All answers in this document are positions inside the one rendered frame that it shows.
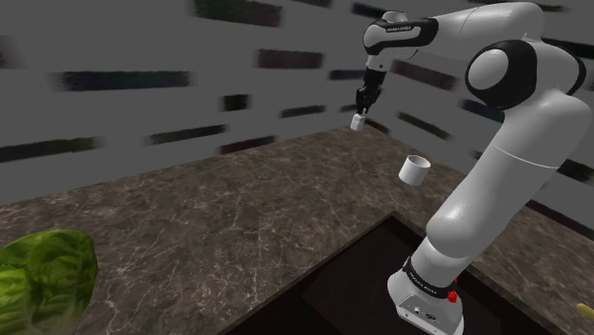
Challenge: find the white cup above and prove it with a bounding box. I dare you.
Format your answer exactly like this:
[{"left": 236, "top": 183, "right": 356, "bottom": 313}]
[{"left": 398, "top": 154, "right": 432, "bottom": 187}]

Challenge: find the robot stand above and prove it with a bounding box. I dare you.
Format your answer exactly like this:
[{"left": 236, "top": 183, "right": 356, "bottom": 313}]
[{"left": 226, "top": 210, "right": 554, "bottom": 335}]

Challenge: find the green lettuce head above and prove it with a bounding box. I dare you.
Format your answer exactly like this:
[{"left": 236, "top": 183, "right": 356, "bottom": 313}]
[{"left": 0, "top": 228, "right": 100, "bottom": 335}]

